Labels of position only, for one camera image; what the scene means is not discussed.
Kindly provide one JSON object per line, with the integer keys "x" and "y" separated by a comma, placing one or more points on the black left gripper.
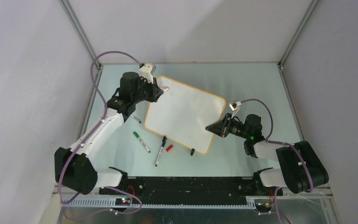
{"x": 156, "y": 92}

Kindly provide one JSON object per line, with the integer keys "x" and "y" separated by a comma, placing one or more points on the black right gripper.
{"x": 221, "y": 128}

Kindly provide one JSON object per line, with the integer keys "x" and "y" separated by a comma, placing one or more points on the black whiteboard marker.
{"x": 137, "y": 119}

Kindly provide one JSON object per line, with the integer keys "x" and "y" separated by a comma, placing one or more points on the orange framed whiteboard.
{"x": 182, "y": 114}

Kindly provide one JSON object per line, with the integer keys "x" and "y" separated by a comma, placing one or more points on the green whiteboard marker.
{"x": 142, "y": 142}

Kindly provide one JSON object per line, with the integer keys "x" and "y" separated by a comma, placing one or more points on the red marker cap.
{"x": 169, "y": 148}

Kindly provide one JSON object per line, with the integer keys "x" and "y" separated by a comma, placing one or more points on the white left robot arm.
{"x": 74, "y": 165}

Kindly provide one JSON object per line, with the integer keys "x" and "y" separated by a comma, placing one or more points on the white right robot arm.
{"x": 300, "y": 169}

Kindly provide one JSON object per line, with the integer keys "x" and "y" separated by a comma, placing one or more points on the blue whiteboard marker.
{"x": 159, "y": 154}

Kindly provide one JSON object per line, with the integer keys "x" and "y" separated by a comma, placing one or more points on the right control board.
{"x": 264, "y": 206}

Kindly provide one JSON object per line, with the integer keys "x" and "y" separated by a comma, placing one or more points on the control board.
{"x": 123, "y": 201}
{"x": 264, "y": 206}

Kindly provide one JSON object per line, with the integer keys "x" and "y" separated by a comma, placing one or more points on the left control board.
{"x": 123, "y": 201}

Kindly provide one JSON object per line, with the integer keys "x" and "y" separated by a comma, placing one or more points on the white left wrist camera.
{"x": 147, "y": 70}

